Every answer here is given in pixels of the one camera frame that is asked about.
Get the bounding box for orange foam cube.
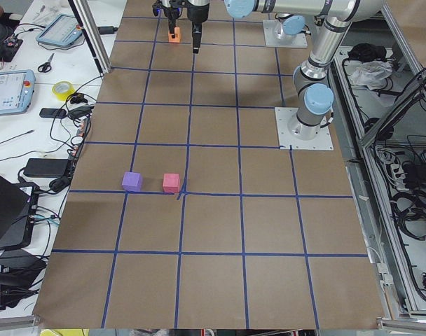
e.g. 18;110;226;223
168;27;181;43

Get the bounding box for black phone device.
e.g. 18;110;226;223
39;108;67;119

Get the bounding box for black handled scissors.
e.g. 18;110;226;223
37;53;54;74

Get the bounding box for teach pendant far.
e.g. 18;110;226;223
36;14;82;48

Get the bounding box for aluminium frame post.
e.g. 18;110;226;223
68;0;111;75

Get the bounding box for teach pendant near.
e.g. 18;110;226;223
0;69;36;116

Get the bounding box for yellow tape roll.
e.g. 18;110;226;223
52;80;76;102

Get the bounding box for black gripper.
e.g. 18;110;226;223
168;0;209;54

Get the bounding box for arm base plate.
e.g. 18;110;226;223
275;107;334;151
263;17;308;48

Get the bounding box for purple foam cube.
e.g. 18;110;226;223
122;171;143;193

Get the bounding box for black laptop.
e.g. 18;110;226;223
0;176;39;251

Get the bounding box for aluminium side frame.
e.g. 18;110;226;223
334;1;426;335

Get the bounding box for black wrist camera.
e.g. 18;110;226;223
152;0;183;19

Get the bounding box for teach pendant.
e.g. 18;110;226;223
36;14;82;48
0;69;36;116

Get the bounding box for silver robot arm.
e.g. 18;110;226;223
288;1;385;141
224;1;385;63

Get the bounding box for black tangled cables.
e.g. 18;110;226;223
48;73;105;158

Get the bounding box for red foam cube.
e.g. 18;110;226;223
163;173;180;193

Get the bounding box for crumpled white cloth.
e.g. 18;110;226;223
349;61;392;90

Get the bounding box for black power adapter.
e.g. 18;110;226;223
23;158;69;178

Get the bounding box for coiled black cable bundle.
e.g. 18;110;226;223
391;195;426;242

